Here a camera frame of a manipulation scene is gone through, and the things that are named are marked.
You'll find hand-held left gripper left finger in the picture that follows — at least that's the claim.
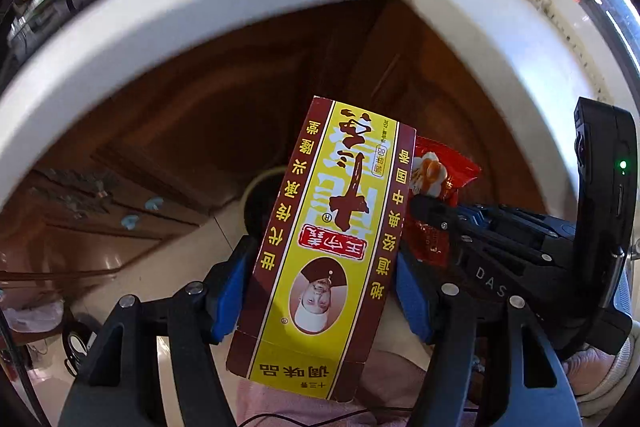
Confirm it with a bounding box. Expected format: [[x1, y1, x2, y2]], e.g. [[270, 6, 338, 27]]
[[60, 234, 258, 427]]

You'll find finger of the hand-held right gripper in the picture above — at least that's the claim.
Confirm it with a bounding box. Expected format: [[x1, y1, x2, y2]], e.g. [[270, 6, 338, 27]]
[[467, 203, 561, 235], [410, 196, 501, 268]]

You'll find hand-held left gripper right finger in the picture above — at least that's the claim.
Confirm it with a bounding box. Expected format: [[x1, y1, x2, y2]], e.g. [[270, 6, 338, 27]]
[[392, 252, 583, 427]]

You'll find red snack packet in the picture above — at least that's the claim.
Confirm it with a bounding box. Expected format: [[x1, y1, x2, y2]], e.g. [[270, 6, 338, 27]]
[[400, 136, 483, 268]]

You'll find beige round trash bin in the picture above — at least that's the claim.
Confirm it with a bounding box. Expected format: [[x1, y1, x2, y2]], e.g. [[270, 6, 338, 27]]
[[242, 164, 301, 248]]

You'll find yellow and maroon seasoning box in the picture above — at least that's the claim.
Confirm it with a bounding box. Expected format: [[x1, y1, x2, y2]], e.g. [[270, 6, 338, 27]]
[[226, 96, 417, 404]]

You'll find person's right forearm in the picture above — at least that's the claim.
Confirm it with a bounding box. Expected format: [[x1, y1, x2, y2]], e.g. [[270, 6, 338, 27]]
[[562, 337, 633, 413]]

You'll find person's right leg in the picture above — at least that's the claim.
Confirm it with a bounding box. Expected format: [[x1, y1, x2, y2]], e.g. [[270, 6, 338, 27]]
[[357, 342, 481, 410]]

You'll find translucent plastic bag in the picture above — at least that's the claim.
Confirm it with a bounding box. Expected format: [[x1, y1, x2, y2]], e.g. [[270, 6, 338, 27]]
[[7, 299, 66, 348]]

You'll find wooden kitchen cabinet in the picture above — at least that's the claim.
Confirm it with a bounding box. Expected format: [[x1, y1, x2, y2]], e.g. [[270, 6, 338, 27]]
[[0, 0, 546, 288]]

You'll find window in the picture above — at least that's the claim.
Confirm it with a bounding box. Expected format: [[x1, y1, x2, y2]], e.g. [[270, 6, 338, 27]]
[[570, 0, 640, 78]]

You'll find stainless steel appliance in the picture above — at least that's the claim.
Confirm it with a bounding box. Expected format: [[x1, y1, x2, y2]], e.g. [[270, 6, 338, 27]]
[[2, 0, 81, 78]]

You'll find black floor cable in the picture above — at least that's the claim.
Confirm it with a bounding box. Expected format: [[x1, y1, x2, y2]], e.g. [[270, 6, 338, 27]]
[[239, 407, 418, 427]]

